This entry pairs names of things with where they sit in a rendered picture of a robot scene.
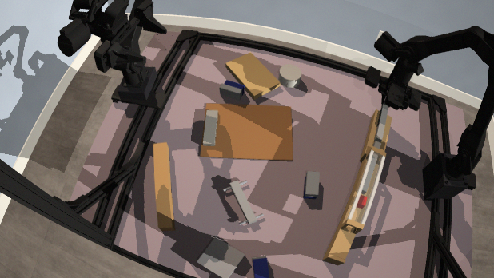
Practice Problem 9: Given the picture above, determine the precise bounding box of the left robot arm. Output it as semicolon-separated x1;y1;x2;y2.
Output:
58;0;148;88

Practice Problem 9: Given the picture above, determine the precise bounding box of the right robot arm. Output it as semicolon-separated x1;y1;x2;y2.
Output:
374;26;494;181

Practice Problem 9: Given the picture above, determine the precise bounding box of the orange flat bar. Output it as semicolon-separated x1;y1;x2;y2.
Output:
153;142;176;231

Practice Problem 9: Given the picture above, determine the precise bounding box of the tan flat rectangular board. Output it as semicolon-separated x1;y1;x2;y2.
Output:
225;52;281;100

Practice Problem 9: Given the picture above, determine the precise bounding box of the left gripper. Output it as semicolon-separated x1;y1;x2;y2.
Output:
94;0;167;73

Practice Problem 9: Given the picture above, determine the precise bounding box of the orange-brown wooden clipboard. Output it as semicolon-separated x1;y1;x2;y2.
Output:
201;103;285;160

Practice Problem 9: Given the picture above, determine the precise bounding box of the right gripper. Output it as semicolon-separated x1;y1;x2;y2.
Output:
365;66;421;111

